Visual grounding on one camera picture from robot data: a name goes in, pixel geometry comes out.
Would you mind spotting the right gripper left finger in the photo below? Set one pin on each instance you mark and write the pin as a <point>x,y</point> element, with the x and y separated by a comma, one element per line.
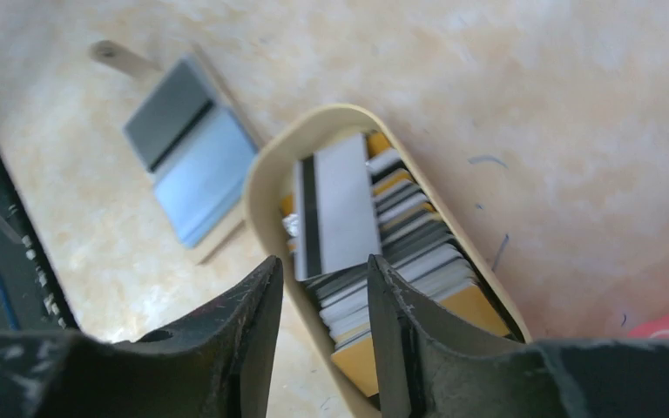
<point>215,361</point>

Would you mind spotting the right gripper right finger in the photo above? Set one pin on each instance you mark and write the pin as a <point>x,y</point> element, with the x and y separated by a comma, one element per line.
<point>431,363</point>

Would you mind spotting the grey white credit card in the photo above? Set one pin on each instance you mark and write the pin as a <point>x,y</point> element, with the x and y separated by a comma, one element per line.
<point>333,200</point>

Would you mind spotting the beige tray of cards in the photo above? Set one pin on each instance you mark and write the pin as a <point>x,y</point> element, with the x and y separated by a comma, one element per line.
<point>270,179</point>

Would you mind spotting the beige card holder wallet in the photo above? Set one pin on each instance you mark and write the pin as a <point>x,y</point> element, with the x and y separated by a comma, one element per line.
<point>200,183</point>

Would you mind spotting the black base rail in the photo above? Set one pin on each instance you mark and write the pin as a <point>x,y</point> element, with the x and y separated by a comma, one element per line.
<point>0,248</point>

